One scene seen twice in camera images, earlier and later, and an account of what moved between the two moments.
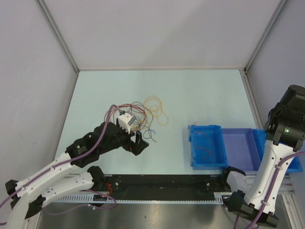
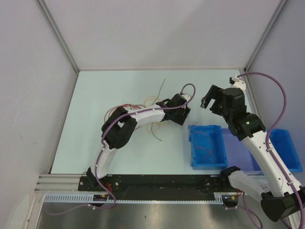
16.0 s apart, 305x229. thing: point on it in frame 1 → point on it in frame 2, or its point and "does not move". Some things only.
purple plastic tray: (242, 150) does not move
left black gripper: (135, 148) → (181, 119)
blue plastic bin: (207, 148) does not move
